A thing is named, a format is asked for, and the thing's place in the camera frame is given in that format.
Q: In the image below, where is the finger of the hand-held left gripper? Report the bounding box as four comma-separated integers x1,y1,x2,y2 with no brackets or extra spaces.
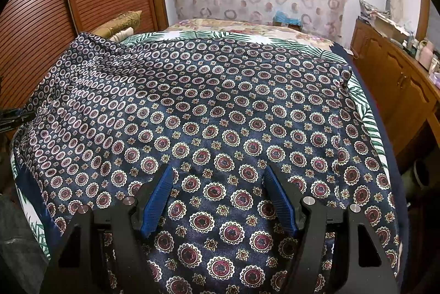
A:
0,107,34,132

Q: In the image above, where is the grey cylinder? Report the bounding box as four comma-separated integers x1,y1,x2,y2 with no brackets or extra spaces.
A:
401,159,431,192

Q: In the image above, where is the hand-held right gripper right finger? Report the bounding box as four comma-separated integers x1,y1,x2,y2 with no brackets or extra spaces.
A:
263,163,400,294

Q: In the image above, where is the pink bottle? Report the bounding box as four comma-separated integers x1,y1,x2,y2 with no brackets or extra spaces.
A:
417,39,435,72

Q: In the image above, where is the wooden cabinet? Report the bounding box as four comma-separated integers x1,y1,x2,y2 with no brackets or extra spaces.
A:
350,19,440,157

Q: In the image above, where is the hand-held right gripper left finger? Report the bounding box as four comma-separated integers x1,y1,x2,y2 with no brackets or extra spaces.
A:
41,165,176,294

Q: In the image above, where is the floral quilt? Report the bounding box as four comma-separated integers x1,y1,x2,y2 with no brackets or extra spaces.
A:
164,18,341,47

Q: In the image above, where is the open cardboard box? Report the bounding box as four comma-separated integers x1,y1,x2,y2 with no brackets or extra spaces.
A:
374,12,410,40

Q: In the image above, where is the gold patterned pillow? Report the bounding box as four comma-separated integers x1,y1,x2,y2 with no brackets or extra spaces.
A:
90,10,144,40

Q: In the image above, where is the dark grey cloth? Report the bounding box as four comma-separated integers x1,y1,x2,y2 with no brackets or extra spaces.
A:
0,191,53,294

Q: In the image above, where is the leaf print bed sheet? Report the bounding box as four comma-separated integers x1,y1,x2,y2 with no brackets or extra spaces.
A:
10,29,409,262

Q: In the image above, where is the pale yellow pillow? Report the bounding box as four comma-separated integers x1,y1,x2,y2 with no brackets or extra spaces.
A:
108,27,135,42

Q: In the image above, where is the navy patterned satin shirt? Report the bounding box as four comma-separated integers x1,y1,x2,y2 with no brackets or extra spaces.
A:
15,32,402,294

